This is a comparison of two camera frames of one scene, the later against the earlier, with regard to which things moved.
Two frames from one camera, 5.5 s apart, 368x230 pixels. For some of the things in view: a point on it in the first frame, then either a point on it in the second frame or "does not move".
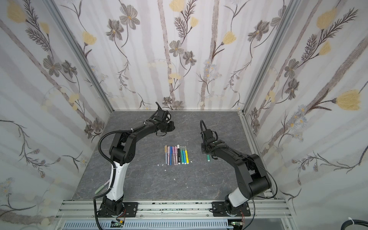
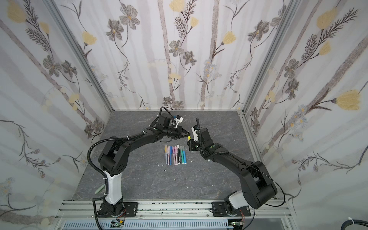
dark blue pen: (170, 154) does not move
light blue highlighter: (184, 155) does not move
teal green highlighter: (182, 161) does not move
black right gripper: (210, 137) -> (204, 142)
